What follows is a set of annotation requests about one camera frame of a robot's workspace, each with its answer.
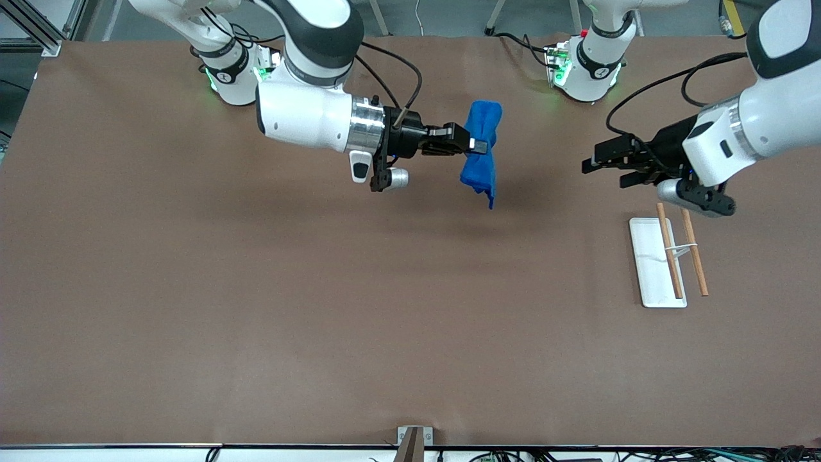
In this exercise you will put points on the white rack with wooden rods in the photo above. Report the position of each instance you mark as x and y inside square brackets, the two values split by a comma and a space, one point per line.
[654, 269]

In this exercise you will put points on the aluminium frame profile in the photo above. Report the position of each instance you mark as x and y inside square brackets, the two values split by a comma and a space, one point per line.
[38, 29]

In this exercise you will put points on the brown table cover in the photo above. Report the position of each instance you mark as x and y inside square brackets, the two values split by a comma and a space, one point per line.
[256, 308]

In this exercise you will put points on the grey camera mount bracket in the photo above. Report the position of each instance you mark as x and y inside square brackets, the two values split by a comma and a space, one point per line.
[414, 443]

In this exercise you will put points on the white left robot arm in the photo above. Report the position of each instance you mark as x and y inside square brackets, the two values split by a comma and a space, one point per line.
[763, 128]

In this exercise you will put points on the blue towel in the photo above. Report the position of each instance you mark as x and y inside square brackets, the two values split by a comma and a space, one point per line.
[481, 154]

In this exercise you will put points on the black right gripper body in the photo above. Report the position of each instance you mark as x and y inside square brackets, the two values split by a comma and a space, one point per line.
[408, 136]

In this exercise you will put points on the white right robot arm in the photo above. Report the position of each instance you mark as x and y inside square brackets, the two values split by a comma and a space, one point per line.
[301, 122]

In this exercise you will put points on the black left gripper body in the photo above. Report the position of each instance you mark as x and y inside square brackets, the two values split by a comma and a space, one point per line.
[667, 149]

